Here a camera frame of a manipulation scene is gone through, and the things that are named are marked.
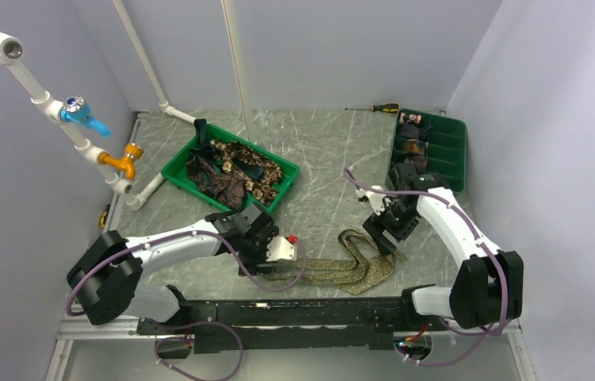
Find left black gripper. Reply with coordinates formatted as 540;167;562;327
237;225;278;275

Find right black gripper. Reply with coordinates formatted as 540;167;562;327
363;198;420;257

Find olive gold patterned tie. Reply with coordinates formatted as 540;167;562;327
261;229;407;295

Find green tray of ties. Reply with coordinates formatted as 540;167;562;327
161;122;300;212

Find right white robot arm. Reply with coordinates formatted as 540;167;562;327
355;163;524;329

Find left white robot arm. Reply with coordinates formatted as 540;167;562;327
66;203;298;333

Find rolled ties in organizer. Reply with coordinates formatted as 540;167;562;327
395;112;429;174

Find brown floral tie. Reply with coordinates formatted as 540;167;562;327
209;140;284;206

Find green compartment organizer box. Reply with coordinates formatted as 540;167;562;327
389;108;468;194

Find dark teal tie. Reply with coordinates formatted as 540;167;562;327
190;118;264;180

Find yellow black tool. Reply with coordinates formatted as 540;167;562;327
98;204;110;229

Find orange brass tap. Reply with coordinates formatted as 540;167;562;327
97;143;144;180

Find blue valve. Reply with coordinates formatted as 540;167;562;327
59;95;112;137

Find white vertical pole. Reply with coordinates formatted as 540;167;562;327
221;0;251;141

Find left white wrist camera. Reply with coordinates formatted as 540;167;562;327
266;237;298;263

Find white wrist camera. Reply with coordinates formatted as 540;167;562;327
266;237;298;263
355;186;392;216

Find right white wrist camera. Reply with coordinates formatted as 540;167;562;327
355;186;392;216

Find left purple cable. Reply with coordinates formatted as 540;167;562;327
63;230;308;381

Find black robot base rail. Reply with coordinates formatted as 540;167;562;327
136;297;446;354

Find orange handled screwdriver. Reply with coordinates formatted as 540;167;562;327
344;103;400;115

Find aluminium frame rail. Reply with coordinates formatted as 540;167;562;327
46;315;537;380

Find white pvc pipe frame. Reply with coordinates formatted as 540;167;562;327
0;0;209;211

